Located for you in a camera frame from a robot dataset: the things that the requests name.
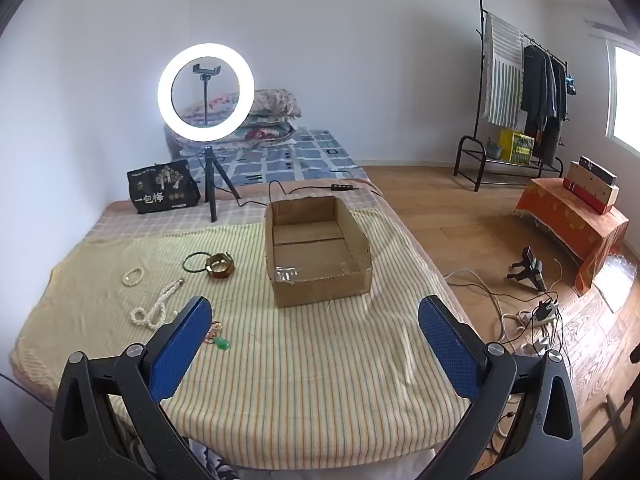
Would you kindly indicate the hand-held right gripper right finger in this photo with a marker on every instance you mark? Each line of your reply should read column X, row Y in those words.
column 450, row 350

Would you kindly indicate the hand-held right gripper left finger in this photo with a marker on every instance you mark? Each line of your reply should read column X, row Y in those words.
column 180, row 345

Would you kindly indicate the white power strip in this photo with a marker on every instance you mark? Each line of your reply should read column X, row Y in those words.
column 545, row 312

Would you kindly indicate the small black floor tripod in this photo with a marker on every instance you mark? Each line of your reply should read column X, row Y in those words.
column 532, row 265

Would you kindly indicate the floral patterned fabric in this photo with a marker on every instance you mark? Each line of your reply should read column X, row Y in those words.
column 215, row 465

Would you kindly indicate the black printed bag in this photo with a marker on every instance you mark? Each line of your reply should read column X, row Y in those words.
column 160, row 185

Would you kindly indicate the black tabletop tripod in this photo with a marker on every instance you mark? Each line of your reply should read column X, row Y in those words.
column 210, row 180

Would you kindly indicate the table with orange cloth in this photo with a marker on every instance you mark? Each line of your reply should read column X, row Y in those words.
column 565, row 215

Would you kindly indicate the yellow plastic crate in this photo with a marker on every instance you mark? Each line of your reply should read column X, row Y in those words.
column 512, row 145

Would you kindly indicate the blue checked quilt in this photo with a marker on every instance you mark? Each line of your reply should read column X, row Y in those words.
column 300, row 160

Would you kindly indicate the dark long box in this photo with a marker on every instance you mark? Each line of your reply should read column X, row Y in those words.
column 597, row 170

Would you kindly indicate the floral pillow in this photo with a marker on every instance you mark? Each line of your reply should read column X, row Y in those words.
column 275, row 102

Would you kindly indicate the dark hanging clothes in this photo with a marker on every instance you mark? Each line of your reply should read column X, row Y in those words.
column 537, row 90

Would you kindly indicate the green striped towel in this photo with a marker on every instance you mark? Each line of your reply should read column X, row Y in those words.
column 502, row 75

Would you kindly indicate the small blue hanging garment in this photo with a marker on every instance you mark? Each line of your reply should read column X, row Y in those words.
column 571, row 86

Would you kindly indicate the window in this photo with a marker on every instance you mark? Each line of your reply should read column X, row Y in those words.
column 627, row 95

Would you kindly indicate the black metal clothes rack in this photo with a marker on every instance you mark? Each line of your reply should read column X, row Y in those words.
column 481, row 15

